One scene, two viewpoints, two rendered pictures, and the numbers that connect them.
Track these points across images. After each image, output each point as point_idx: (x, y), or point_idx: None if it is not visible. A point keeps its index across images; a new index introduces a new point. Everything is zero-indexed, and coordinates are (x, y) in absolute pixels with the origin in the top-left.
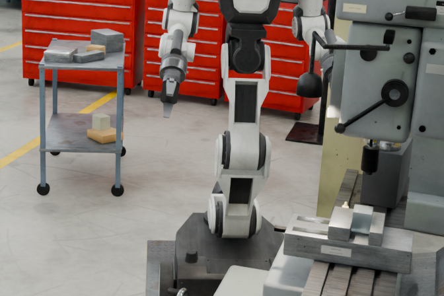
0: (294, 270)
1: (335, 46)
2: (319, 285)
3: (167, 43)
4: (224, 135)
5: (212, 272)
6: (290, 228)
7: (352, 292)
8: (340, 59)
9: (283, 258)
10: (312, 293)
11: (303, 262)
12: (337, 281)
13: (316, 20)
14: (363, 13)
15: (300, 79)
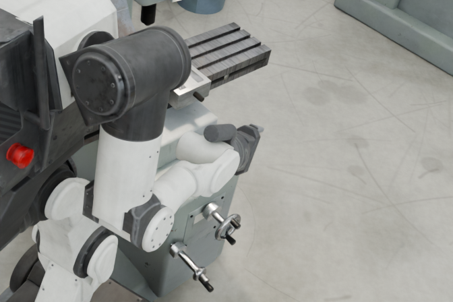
0: (185, 116)
1: None
2: (214, 65)
3: (229, 147)
4: (98, 239)
5: (135, 298)
6: (202, 82)
7: (201, 53)
8: None
9: (177, 131)
10: (226, 63)
11: (168, 119)
12: (199, 63)
13: None
14: None
15: None
